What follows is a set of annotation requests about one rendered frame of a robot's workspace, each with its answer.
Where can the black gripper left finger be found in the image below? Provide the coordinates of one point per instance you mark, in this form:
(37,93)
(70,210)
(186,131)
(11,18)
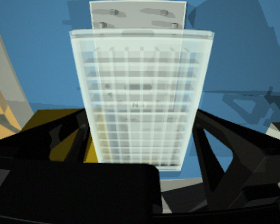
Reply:
(36,143)

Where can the blue bench mat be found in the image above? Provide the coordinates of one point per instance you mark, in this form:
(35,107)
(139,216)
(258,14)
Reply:
(242,82)

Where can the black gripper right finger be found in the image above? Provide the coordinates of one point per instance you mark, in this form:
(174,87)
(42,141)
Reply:
(256,159)

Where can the yellow open bin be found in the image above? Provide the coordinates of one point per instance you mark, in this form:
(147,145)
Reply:
(59,152)

